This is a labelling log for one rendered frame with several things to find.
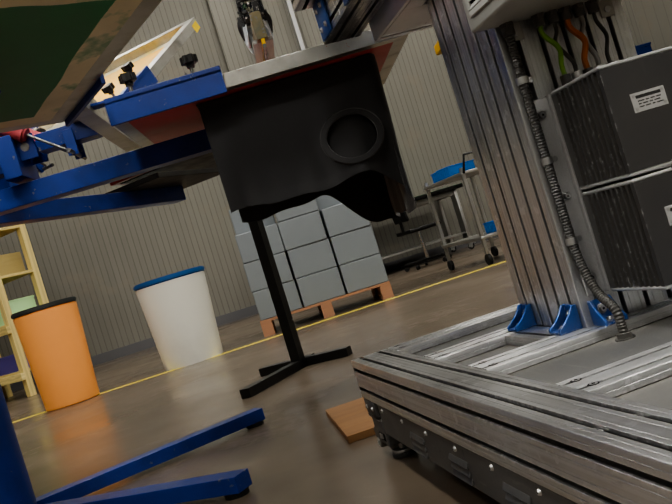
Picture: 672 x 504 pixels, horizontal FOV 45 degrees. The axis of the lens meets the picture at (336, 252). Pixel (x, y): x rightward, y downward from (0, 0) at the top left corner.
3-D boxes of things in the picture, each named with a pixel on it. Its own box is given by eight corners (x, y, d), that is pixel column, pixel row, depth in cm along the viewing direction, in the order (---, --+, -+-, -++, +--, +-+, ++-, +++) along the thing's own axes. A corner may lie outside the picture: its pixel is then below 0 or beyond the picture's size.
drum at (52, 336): (45, 409, 598) (16, 314, 598) (107, 388, 608) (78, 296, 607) (35, 417, 553) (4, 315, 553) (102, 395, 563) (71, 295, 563)
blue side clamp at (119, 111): (229, 95, 208) (221, 69, 208) (227, 91, 203) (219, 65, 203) (115, 129, 207) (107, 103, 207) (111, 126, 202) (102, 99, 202)
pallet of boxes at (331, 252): (382, 293, 716) (347, 178, 715) (394, 296, 644) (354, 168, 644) (265, 330, 708) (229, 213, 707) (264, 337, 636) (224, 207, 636)
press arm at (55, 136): (103, 137, 235) (98, 120, 235) (98, 134, 229) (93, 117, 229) (45, 154, 234) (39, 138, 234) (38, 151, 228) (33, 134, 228)
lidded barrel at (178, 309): (228, 347, 647) (203, 266, 647) (231, 352, 593) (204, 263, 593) (160, 369, 637) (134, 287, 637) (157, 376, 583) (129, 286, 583)
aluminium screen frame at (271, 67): (384, 84, 265) (381, 73, 265) (409, 34, 207) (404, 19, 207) (151, 154, 261) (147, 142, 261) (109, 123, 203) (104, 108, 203)
